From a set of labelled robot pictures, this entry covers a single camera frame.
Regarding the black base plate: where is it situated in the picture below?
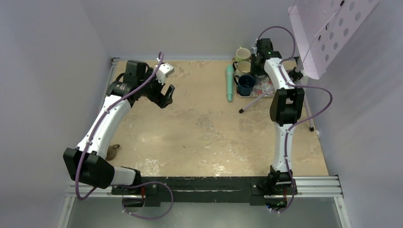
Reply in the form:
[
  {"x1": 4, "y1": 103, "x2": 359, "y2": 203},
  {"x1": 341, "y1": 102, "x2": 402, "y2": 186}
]
[{"x1": 111, "y1": 176, "x2": 297, "y2": 209}]

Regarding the green mug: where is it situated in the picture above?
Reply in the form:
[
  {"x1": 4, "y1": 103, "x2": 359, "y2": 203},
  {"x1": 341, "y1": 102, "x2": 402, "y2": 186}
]
[{"x1": 233, "y1": 47, "x2": 251, "y2": 62}]

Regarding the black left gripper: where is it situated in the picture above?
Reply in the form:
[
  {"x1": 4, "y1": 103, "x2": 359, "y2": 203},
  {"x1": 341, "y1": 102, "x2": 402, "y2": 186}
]
[{"x1": 138, "y1": 67, "x2": 174, "y2": 108}]

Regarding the floral pattern tray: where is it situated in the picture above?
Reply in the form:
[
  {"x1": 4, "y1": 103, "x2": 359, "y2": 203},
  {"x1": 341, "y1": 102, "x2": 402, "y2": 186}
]
[{"x1": 244, "y1": 76, "x2": 275, "y2": 97}]

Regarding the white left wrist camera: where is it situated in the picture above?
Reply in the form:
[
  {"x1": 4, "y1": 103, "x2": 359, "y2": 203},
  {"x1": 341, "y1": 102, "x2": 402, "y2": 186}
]
[{"x1": 155, "y1": 62, "x2": 174, "y2": 85}]

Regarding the cream enamel mug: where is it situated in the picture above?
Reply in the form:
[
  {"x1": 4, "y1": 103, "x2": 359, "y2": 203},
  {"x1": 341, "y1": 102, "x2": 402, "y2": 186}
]
[{"x1": 232, "y1": 60, "x2": 251, "y2": 76}]

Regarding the dark blue mug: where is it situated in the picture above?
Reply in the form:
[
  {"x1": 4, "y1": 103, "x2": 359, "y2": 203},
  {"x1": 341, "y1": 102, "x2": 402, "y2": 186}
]
[{"x1": 234, "y1": 75, "x2": 255, "y2": 96}]

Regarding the aluminium frame rail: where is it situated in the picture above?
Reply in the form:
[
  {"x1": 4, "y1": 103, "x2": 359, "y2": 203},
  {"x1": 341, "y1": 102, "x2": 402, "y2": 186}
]
[{"x1": 69, "y1": 57, "x2": 349, "y2": 228}]

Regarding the lilac music stand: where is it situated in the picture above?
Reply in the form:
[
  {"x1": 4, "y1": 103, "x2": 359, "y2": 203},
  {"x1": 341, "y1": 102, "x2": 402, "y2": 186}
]
[{"x1": 238, "y1": 0, "x2": 382, "y2": 132}]

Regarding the grey white mug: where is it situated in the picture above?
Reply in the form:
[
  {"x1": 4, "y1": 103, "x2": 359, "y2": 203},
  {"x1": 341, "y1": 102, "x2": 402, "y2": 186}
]
[{"x1": 251, "y1": 46, "x2": 257, "y2": 55}]

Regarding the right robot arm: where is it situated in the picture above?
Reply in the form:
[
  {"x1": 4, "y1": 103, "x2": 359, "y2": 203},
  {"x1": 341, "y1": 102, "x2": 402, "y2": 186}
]
[{"x1": 251, "y1": 38, "x2": 305, "y2": 195}]

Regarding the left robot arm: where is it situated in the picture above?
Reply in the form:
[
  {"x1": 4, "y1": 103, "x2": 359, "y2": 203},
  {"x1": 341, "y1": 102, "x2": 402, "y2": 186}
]
[{"x1": 63, "y1": 60, "x2": 175, "y2": 194}]

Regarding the teal toy microphone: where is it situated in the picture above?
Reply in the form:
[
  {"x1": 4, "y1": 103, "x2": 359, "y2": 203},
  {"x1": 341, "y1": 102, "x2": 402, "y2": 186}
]
[{"x1": 225, "y1": 65, "x2": 234, "y2": 102}]

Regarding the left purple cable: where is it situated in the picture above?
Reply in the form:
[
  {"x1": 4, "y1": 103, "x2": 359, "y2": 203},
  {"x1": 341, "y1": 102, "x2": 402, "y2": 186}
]
[{"x1": 75, "y1": 52, "x2": 174, "y2": 220}]

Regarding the brown mug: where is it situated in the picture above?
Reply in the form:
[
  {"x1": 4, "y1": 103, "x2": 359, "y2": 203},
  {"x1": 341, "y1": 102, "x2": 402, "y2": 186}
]
[{"x1": 105, "y1": 144, "x2": 120, "y2": 161}]

